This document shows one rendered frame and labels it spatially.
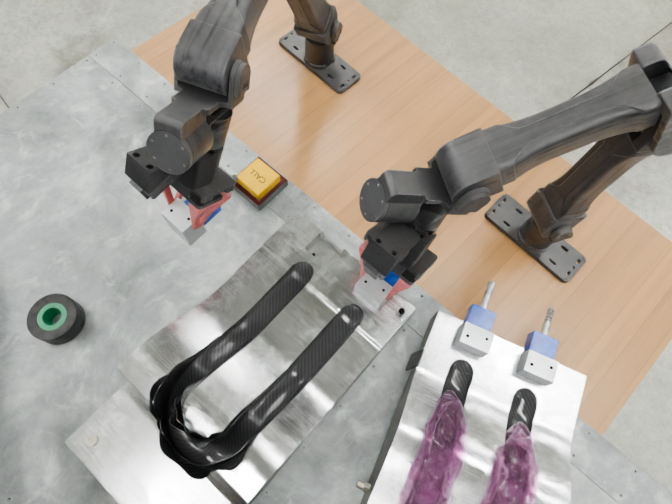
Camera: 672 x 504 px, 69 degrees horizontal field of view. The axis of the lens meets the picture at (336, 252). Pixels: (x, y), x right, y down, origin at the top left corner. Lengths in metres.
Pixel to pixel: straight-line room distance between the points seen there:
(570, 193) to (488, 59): 1.66
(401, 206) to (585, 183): 0.31
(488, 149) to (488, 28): 1.98
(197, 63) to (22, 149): 0.60
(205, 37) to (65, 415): 0.62
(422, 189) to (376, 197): 0.06
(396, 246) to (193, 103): 0.30
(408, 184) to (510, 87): 1.78
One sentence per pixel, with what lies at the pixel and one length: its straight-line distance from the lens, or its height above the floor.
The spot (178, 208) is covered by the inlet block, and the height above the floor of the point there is 0.97.
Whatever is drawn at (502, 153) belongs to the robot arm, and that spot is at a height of 1.17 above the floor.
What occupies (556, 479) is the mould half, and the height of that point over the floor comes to 0.89.
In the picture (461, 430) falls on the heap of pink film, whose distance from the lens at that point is 0.78.
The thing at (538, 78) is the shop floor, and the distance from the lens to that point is 2.46.
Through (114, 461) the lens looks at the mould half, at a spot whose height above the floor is 0.86.
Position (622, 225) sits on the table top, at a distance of 1.14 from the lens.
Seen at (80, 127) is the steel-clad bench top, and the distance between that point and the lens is 1.15.
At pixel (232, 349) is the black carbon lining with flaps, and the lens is 0.78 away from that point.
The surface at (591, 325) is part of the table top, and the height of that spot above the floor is 0.80.
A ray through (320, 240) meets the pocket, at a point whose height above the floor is 0.86.
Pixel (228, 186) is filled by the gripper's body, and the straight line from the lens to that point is 0.73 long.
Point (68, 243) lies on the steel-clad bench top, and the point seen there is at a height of 0.80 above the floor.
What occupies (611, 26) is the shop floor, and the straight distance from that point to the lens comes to 2.85.
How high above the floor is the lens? 1.65
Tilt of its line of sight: 67 degrees down
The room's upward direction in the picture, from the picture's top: 8 degrees clockwise
